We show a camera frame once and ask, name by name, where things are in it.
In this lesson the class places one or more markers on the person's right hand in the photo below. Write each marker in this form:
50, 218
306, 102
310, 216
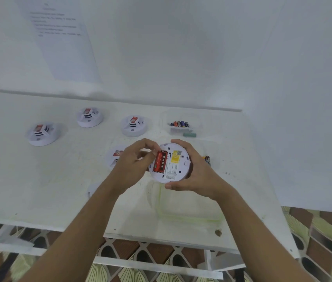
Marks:
207, 179

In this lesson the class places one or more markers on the person's left hand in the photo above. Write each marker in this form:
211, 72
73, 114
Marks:
127, 170

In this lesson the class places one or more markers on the white round smoke detector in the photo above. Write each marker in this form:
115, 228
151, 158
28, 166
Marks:
89, 123
180, 173
111, 161
42, 141
133, 132

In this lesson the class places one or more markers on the large clear plastic container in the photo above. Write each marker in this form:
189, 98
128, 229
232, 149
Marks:
214, 149

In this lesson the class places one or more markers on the large green-rimmed clear lid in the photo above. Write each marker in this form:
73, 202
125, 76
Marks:
183, 211

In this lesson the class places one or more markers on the white detector mounting plate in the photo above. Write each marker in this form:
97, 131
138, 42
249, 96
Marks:
92, 189

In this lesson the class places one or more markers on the clear battery container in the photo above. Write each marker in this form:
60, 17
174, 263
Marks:
198, 117

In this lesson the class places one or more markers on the person's left forearm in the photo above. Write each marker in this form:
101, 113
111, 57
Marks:
72, 240

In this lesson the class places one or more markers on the person's right forearm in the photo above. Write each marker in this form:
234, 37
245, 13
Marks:
260, 240

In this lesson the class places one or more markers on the printed white paper sheet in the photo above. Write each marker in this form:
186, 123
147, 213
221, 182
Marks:
66, 61

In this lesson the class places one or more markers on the white metal table frame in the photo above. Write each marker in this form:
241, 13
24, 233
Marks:
7, 246

